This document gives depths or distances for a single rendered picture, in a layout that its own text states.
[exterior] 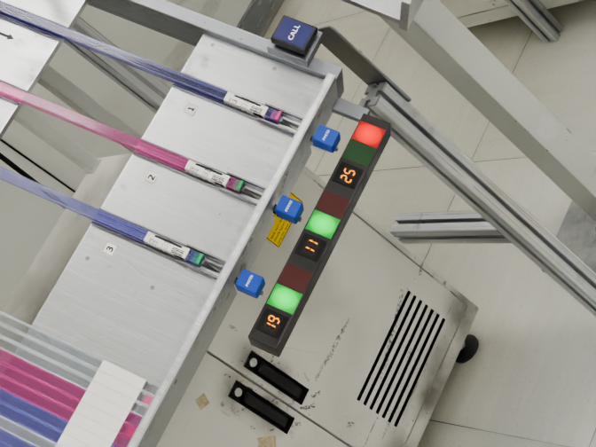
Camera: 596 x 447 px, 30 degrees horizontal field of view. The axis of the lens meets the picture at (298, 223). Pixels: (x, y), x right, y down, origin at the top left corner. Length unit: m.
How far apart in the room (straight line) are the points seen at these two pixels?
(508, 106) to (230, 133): 0.56
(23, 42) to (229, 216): 0.40
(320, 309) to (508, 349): 0.40
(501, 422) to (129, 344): 0.82
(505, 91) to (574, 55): 0.66
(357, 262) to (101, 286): 0.60
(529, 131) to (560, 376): 0.42
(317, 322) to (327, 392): 0.12
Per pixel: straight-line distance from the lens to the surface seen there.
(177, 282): 1.40
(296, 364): 1.83
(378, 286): 1.92
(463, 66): 1.79
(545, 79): 2.50
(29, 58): 1.59
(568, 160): 1.94
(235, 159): 1.45
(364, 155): 1.45
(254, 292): 1.37
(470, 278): 2.25
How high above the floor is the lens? 1.34
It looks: 28 degrees down
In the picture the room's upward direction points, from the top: 52 degrees counter-clockwise
